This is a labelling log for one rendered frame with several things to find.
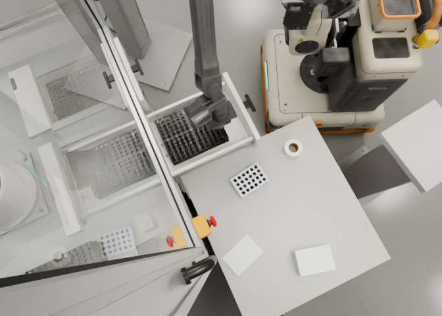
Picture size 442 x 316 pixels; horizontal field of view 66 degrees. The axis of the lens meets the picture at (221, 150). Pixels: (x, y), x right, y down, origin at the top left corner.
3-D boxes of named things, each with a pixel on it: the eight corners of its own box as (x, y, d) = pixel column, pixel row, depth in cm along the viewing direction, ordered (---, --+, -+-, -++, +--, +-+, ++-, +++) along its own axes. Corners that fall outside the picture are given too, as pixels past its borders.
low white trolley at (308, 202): (281, 158, 213) (309, 114, 139) (330, 252, 198) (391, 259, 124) (196, 197, 207) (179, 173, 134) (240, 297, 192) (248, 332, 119)
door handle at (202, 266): (214, 251, 69) (210, 254, 51) (220, 263, 69) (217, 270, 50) (192, 261, 69) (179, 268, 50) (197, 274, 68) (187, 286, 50)
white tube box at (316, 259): (325, 243, 126) (329, 243, 121) (331, 268, 124) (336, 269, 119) (292, 250, 126) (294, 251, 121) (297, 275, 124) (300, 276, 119)
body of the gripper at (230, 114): (237, 118, 113) (237, 109, 106) (209, 130, 112) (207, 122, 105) (229, 101, 115) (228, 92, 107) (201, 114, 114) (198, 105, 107)
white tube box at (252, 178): (256, 164, 134) (256, 162, 131) (268, 182, 133) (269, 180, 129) (229, 181, 133) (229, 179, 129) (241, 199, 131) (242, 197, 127)
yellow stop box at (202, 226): (206, 214, 122) (204, 212, 115) (214, 232, 120) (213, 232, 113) (193, 220, 122) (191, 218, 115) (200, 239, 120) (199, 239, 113)
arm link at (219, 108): (230, 101, 100) (219, 87, 102) (211, 114, 99) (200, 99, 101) (231, 110, 107) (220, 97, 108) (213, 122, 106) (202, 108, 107)
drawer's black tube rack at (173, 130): (210, 103, 133) (208, 97, 127) (229, 143, 129) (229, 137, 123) (157, 126, 131) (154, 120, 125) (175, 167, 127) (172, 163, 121)
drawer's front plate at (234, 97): (226, 83, 137) (226, 70, 127) (258, 146, 130) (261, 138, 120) (222, 85, 137) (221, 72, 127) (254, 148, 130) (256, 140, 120)
